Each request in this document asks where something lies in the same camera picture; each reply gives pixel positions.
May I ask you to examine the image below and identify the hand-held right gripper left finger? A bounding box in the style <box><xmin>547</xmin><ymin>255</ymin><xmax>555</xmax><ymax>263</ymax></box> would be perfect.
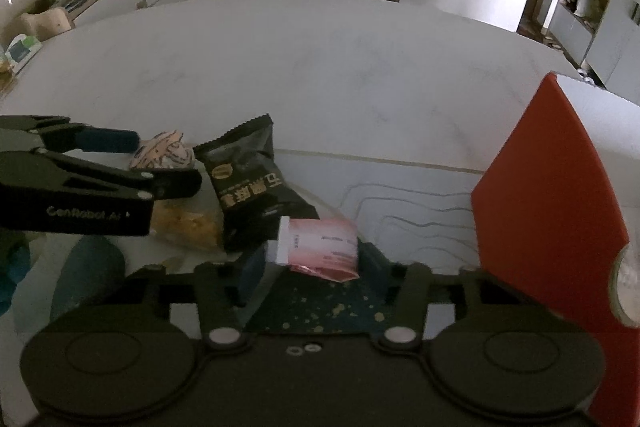
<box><xmin>125</xmin><ymin>243</ymin><xmax>281</xmax><ymax>350</ymax></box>

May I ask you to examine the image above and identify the red cardboard box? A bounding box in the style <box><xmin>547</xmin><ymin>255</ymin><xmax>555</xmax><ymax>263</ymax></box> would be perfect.
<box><xmin>471</xmin><ymin>73</ymin><xmax>640</xmax><ymax>427</ymax></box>

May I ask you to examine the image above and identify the white display cabinet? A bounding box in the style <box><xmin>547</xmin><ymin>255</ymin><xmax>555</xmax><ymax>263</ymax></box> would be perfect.
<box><xmin>547</xmin><ymin>0</ymin><xmax>640</xmax><ymax>90</ymax></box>

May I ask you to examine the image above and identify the person's left hand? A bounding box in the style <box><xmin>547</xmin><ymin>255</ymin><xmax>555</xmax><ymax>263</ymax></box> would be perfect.
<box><xmin>0</xmin><ymin>232</ymin><xmax>33</xmax><ymax>315</ymax></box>

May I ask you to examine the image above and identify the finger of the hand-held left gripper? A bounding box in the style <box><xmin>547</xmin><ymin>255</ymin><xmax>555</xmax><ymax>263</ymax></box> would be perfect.
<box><xmin>35</xmin><ymin>150</ymin><xmax>202</xmax><ymax>202</ymax></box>
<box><xmin>0</xmin><ymin>115</ymin><xmax>142</xmax><ymax>154</ymax></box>

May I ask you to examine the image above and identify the pink white packet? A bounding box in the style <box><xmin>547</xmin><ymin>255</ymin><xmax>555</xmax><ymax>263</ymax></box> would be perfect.
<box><xmin>267</xmin><ymin>216</ymin><xmax>360</xmax><ymax>282</ymax></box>

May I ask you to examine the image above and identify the black snack packet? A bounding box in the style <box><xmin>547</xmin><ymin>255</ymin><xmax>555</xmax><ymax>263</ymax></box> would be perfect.
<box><xmin>192</xmin><ymin>113</ymin><xmax>321</xmax><ymax>253</ymax></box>

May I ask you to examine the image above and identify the clear bag of yellow snacks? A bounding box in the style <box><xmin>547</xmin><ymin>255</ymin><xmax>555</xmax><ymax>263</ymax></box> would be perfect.
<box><xmin>150</xmin><ymin>201</ymin><xmax>225</xmax><ymax>250</ymax></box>

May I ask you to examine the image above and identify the green tissue pack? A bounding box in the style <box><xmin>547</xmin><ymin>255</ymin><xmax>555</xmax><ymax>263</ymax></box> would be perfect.
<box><xmin>5</xmin><ymin>34</ymin><xmax>43</xmax><ymax>72</ymax></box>

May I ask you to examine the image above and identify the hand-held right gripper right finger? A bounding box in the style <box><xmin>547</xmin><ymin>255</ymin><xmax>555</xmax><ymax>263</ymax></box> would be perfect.
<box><xmin>357</xmin><ymin>241</ymin><xmax>506</xmax><ymax>350</ymax></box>

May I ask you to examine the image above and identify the grey wavy-line table mat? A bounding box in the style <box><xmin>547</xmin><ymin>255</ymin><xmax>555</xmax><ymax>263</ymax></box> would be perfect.
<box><xmin>270</xmin><ymin>149</ymin><xmax>486</xmax><ymax>268</ymax></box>

